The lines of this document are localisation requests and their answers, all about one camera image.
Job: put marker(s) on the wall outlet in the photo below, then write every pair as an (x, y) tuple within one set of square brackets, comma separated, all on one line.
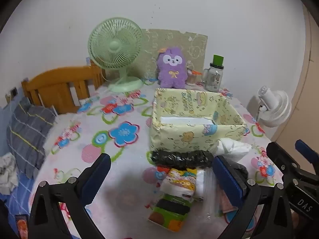
[(12, 92)]

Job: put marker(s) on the yellow cartoon fabric basket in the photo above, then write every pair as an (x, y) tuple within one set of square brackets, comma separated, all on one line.
[(179, 137)]

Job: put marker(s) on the white clip fan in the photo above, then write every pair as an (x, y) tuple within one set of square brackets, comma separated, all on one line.
[(274, 107)]

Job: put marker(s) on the purple plush toy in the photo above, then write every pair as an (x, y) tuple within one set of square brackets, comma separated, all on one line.
[(172, 74)]

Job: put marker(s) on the black plastic bag roll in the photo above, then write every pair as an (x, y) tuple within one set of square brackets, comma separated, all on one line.
[(182, 158)]

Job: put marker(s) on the clear plastic bag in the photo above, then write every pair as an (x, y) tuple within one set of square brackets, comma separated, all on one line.
[(211, 201)]

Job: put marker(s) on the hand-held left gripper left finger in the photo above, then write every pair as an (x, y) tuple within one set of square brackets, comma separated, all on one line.
[(97, 176)]

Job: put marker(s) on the white flat pack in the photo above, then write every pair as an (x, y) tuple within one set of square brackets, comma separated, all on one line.
[(184, 120)]

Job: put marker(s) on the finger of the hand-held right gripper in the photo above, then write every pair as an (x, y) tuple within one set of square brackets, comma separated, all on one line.
[(307, 151), (281, 156)]

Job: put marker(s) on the wooden bed headboard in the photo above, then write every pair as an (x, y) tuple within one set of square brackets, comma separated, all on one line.
[(57, 79)]

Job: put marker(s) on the pink printed packet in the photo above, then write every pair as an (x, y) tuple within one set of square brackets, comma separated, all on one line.
[(226, 204)]

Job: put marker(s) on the green tissue pack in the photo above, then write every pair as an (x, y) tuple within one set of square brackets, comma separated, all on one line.
[(169, 216)]

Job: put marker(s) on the cotton swab box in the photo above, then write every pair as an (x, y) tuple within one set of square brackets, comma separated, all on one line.
[(192, 79)]

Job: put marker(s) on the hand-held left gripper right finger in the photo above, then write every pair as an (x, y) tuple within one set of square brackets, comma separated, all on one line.
[(228, 176)]

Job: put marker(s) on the grey plaid pillow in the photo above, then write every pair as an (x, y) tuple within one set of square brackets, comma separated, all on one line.
[(27, 134)]

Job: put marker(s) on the green desk fan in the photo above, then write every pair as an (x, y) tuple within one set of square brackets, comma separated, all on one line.
[(113, 46)]

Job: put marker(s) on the glass jar with green lid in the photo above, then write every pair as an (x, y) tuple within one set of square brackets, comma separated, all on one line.
[(213, 79)]

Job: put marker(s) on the white crumpled cloth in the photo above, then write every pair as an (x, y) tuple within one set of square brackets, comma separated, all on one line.
[(8, 174)]

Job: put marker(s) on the beige cartoon print board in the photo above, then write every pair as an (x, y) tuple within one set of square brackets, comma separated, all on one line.
[(179, 42)]

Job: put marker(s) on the blue checked bedsheet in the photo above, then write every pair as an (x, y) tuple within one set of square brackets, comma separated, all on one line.
[(15, 204)]

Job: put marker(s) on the white plastic bag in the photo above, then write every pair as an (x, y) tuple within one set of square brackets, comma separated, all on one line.
[(233, 148)]

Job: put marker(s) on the floral tablecloth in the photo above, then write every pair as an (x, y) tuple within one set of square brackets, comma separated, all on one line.
[(124, 179)]

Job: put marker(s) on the orange printed packet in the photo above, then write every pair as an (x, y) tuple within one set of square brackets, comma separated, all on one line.
[(22, 226)]

